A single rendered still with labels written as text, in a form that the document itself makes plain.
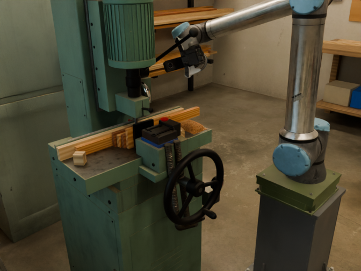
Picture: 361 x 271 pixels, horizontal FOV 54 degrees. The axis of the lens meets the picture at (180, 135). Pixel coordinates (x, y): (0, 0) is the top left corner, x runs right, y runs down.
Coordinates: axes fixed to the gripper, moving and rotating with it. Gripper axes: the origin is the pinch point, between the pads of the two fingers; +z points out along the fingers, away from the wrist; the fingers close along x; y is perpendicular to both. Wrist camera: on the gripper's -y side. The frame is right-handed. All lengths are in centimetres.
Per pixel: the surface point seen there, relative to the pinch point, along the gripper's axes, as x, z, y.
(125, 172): 33.4, 14.9, -28.0
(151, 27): -12.3, 5.9, -5.8
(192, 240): 78, -23, -22
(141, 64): -1.3, 7.7, -13.0
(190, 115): 22.6, -28.7, -7.3
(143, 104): 12.3, -0.8, -18.9
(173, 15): -78, -268, -33
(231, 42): -44, -388, 19
